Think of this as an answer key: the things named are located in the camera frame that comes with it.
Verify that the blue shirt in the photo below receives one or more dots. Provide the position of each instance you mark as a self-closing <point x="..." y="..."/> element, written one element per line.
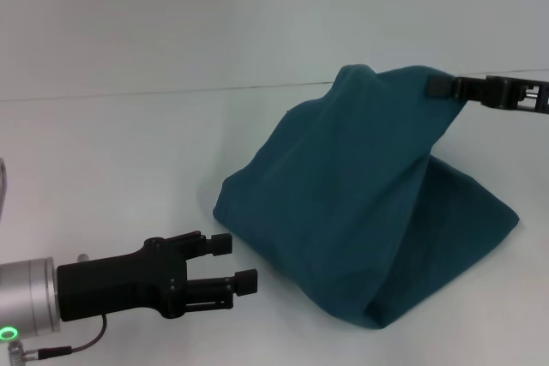
<point x="351" y="194"/>

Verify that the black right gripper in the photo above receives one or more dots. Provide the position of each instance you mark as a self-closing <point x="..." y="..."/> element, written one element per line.
<point x="519" y="94"/>

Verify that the silver elbow plug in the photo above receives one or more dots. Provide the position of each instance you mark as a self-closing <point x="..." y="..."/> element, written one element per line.
<point x="15" y="353"/>

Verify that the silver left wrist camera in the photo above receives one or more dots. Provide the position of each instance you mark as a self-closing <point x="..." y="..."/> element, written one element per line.
<point x="3" y="188"/>

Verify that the silver round connector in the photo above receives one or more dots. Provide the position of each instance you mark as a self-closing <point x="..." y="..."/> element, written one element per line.
<point x="82" y="258"/>

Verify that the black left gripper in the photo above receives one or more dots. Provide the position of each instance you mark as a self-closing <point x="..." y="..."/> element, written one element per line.
<point x="120" y="286"/>

